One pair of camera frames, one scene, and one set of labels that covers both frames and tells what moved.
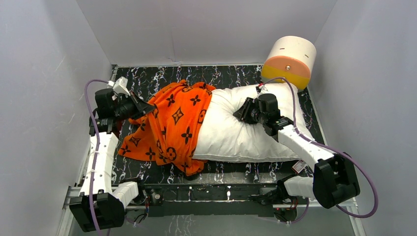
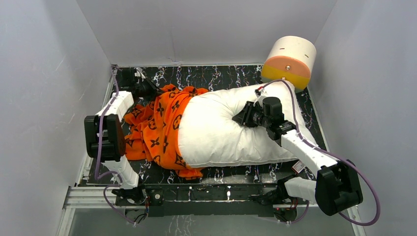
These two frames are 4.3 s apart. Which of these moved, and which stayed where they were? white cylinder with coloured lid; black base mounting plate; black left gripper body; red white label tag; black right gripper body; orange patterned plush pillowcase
Moved: orange patterned plush pillowcase; black left gripper body
Stayed: black base mounting plate; white cylinder with coloured lid; black right gripper body; red white label tag
